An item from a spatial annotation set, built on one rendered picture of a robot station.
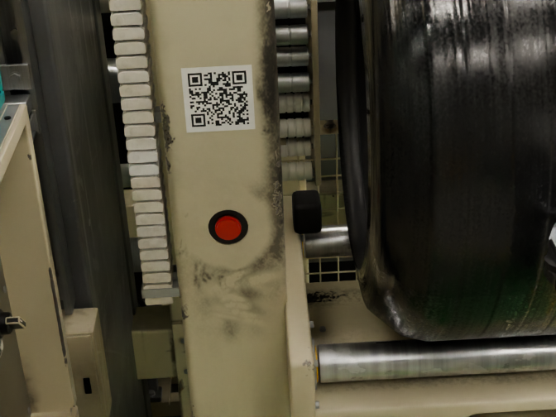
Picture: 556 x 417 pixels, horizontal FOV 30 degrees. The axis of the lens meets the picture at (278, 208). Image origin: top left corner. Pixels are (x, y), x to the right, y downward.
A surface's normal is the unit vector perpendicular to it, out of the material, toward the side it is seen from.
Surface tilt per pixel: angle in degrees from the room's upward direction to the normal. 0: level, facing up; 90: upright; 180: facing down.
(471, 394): 0
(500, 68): 62
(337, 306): 0
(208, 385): 90
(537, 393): 0
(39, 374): 90
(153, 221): 90
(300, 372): 90
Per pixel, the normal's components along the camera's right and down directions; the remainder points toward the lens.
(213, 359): 0.04, 0.48
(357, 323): -0.04, -0.87
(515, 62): 0.01, -0.02
